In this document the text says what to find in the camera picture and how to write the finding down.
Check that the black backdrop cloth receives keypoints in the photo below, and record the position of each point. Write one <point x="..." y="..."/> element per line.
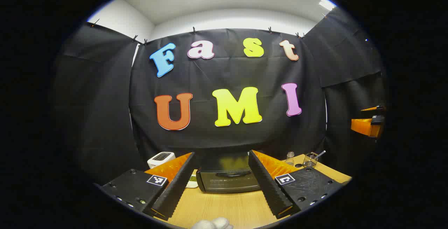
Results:
<point x="210" y="75"/>

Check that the white toaster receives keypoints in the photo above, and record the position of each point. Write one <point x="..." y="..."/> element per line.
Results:
<point x="161" y="159"/>

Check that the black electric oven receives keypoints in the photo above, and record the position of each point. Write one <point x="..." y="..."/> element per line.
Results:
<point x="227" y="183"/>

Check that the ceiling light panel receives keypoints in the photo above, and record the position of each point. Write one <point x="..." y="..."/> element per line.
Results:
<point x="327" y="4"/>

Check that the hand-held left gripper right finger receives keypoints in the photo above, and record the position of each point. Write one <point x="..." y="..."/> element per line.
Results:
<point x="267" y="187"/>

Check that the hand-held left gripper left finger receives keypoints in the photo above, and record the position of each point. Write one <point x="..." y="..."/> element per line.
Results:
<point x="176" y="187"/>

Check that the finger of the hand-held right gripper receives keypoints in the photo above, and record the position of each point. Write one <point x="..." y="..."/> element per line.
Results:
<point x="364" y="126"/>
<point x="372" y="109"/>

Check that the white divided plate of beans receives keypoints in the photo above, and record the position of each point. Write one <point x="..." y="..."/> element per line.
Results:
<point x="192" y="183"/>

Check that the clear glass bottle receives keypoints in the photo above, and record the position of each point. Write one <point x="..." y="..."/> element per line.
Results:
<point x="289" y="159"/>

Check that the metal spoon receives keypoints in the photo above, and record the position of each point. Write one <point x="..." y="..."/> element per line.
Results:
<point x="320" y="153"/>

